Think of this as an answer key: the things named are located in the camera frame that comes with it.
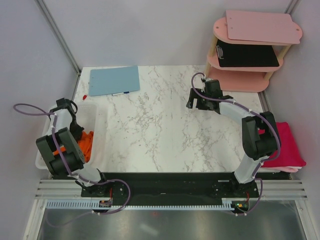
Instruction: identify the folded magenta t shirt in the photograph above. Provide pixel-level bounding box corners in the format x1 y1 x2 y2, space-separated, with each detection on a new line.
262 122 307 168

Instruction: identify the white slotted cable duct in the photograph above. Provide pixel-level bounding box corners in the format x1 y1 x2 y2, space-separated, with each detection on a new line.
45 199 240 211

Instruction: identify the orange t shirt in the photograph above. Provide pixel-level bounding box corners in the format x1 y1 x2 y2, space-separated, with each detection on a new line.
52 130 95 163

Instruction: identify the black clipboard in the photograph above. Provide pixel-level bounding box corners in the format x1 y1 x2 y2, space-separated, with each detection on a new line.
216 40 280 68

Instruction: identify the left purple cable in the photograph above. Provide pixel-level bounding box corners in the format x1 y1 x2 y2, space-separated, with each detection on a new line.
12 102 133 228

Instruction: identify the folded light pink t shirt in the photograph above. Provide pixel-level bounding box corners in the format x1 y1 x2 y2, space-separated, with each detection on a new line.
258 166 302 173

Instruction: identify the blue clipboard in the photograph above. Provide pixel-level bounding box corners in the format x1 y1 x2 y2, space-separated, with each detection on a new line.
88 66 141 97

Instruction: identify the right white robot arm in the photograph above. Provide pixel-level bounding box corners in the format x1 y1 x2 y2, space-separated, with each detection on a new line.
186 78 281 197

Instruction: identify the pink clipboard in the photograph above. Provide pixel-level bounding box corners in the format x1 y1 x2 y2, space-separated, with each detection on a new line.
225 10 300 45

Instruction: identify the pink three-tier shelf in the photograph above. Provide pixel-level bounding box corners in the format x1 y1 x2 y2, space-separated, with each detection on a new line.
204 17 291 93

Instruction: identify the white plastic basket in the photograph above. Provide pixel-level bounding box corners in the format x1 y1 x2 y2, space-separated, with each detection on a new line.
38 102 106 167

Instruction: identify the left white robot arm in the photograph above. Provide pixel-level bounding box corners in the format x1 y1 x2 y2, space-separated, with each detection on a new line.
35 98 110 197

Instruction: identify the blue white marker pen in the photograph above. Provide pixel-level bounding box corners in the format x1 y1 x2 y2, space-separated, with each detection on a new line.
112 91 130 96

